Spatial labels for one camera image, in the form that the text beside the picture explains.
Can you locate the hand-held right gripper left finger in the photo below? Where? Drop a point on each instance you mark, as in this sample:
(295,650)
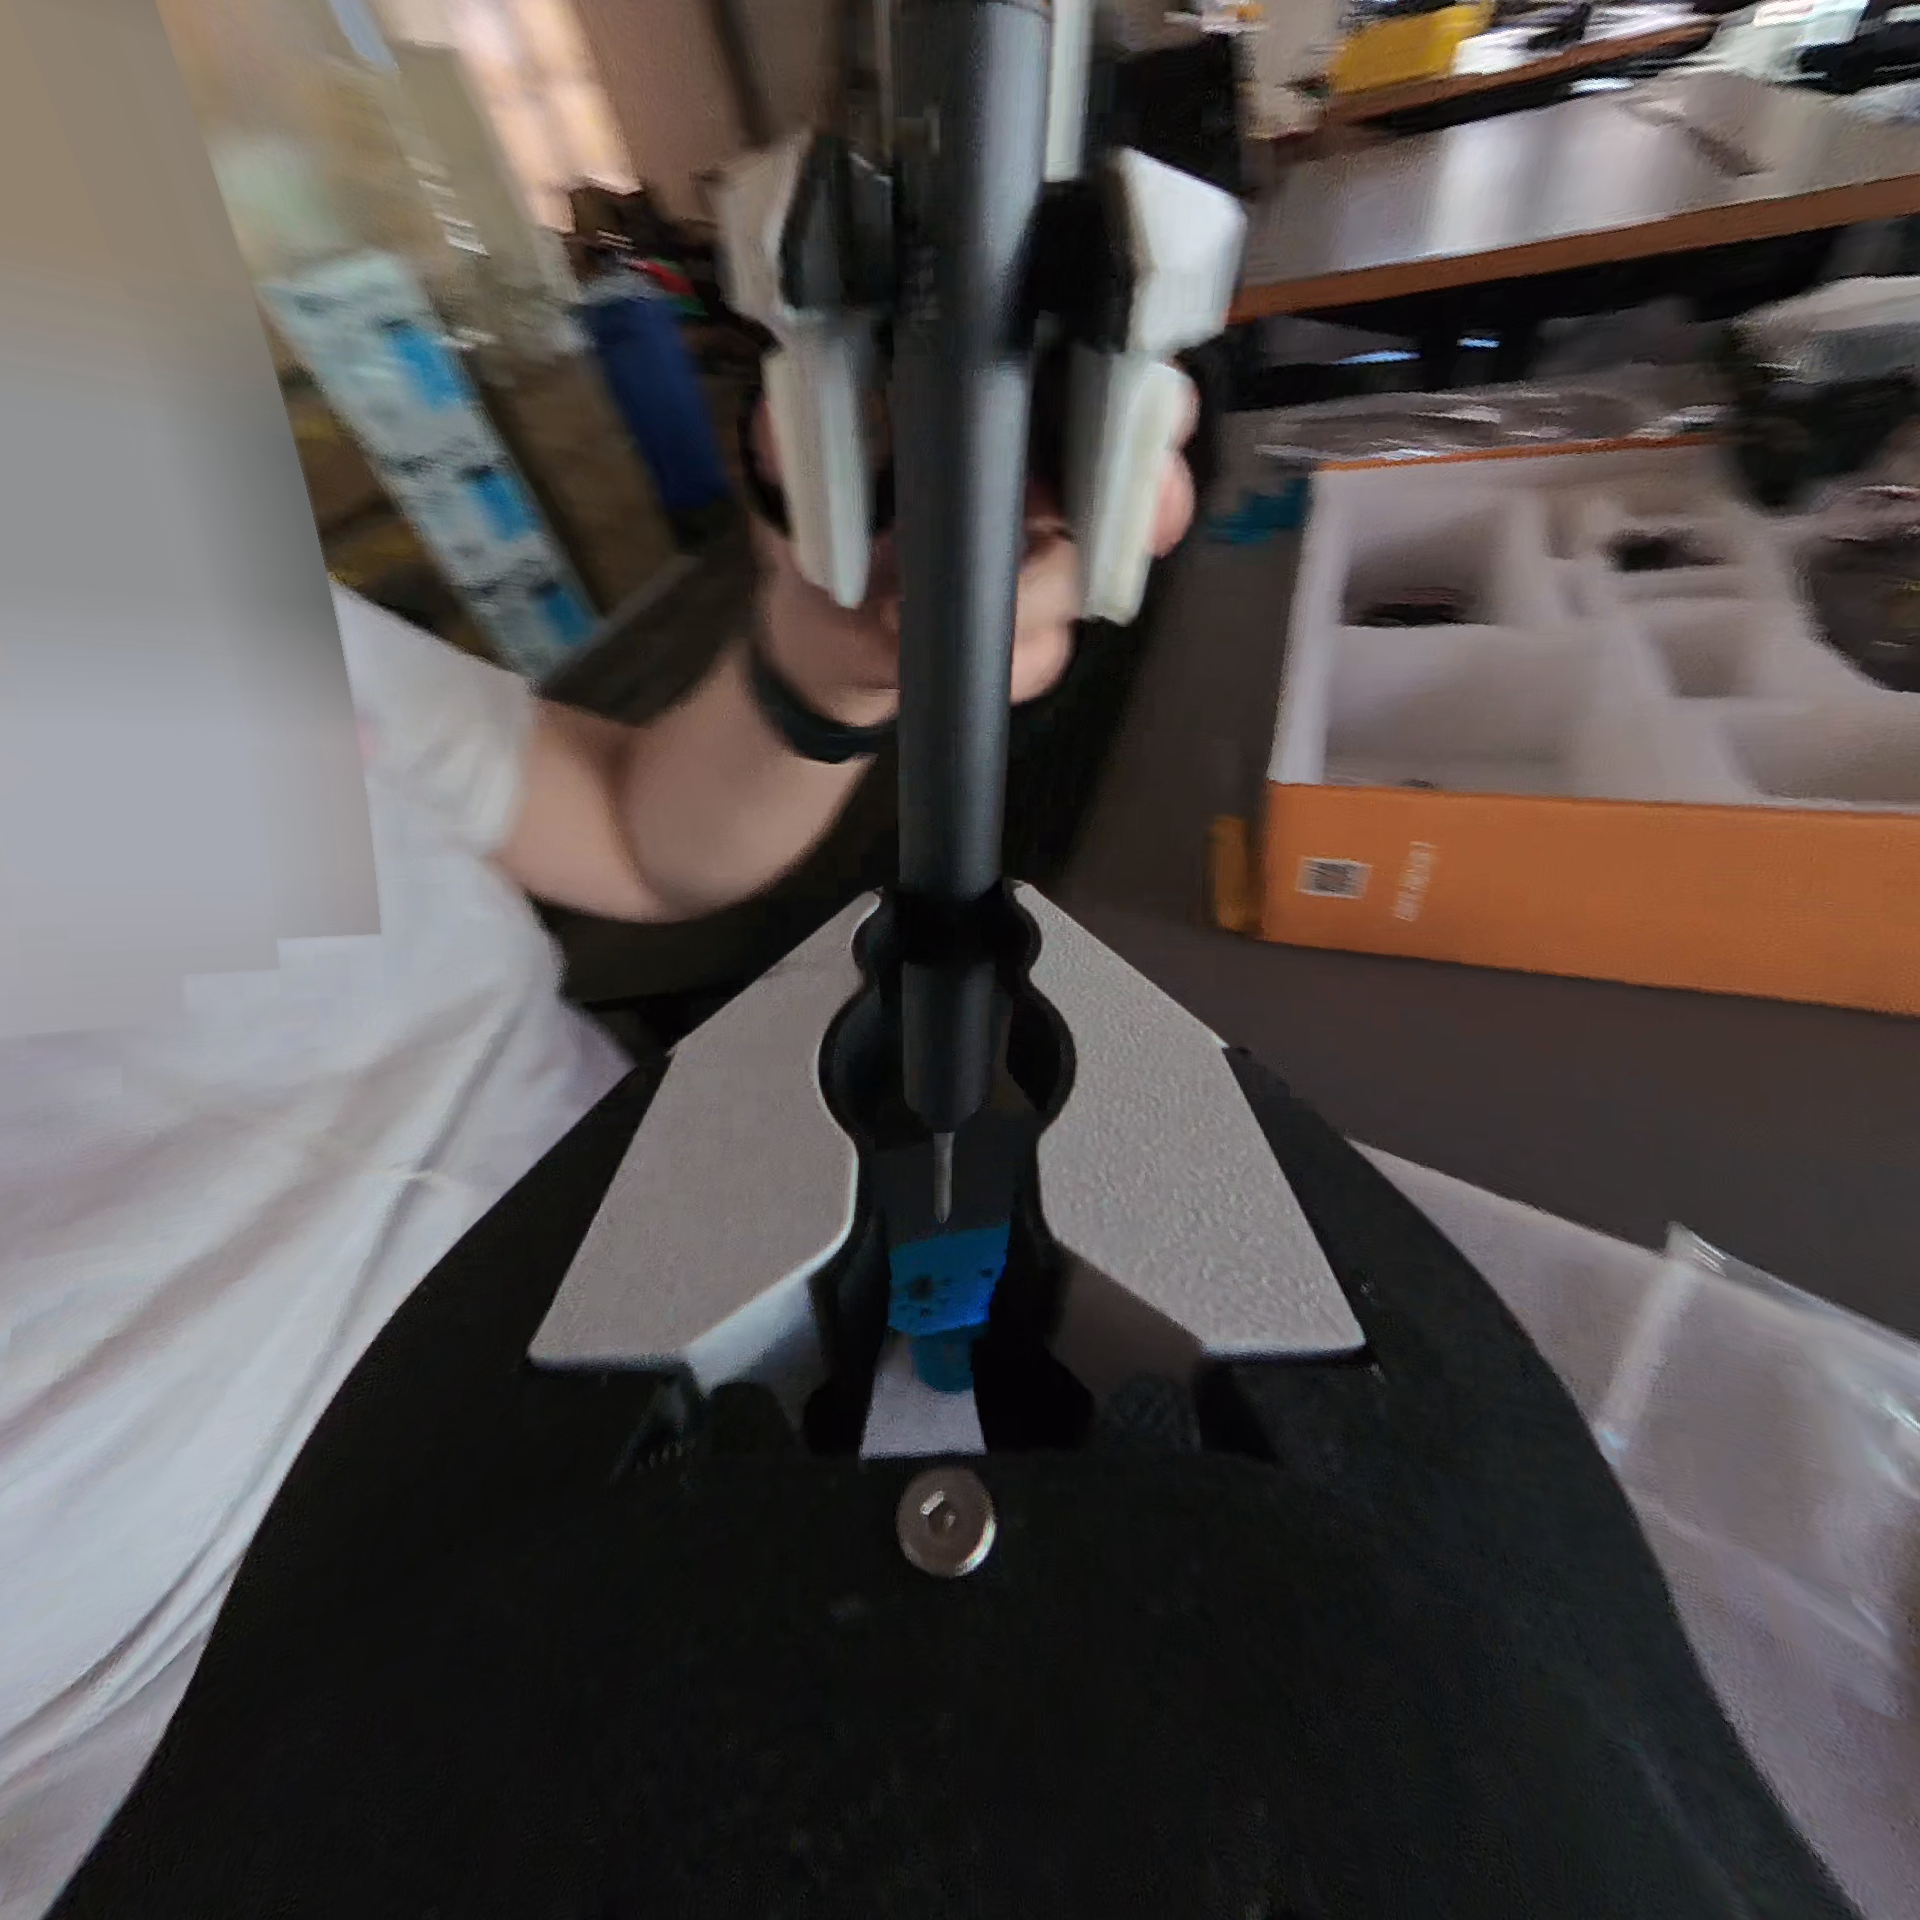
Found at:
(705,1185)

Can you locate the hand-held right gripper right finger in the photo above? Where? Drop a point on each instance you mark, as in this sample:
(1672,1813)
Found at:
(1185,1185)

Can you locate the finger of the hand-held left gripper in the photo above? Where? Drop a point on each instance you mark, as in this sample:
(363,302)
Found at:
(825,450)
(1140,464)

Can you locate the dark grey electric screwdriver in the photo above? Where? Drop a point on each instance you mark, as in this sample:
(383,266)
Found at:
(960,599)

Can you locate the blue servo motor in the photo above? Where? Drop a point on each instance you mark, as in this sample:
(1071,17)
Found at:
(940,1289)

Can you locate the grey desk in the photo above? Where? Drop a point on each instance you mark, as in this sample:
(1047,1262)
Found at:
(1425,1079)

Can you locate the person's left hand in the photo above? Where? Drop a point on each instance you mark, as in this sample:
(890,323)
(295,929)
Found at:
(833,662)

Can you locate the blue bin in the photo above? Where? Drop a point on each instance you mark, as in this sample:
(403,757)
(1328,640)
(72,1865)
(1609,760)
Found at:
(652,389)

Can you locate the black wristband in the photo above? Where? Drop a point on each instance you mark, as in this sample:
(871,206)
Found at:
(809,728)

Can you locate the white foam sheet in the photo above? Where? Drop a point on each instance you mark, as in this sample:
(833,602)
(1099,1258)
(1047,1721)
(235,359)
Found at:
(1515,1261)

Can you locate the stack of cardboard boxes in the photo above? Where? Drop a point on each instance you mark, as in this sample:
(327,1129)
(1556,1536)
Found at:
(451,481)

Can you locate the wooden table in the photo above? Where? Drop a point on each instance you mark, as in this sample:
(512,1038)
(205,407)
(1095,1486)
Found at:
(1499,210)

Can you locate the orange box with white foam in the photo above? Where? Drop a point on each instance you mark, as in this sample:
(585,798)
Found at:
(1576,886)

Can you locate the yellow box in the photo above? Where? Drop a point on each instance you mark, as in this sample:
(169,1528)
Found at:
(1402,43)

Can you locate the clear plastic bag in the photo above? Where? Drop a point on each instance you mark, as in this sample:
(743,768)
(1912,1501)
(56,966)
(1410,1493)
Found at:
(1756,1395)

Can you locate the metal robot part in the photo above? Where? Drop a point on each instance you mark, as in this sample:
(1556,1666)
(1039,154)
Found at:
(1868,593)

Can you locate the black robot bracket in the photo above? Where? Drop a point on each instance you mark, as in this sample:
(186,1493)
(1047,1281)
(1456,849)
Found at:
(1816,413)

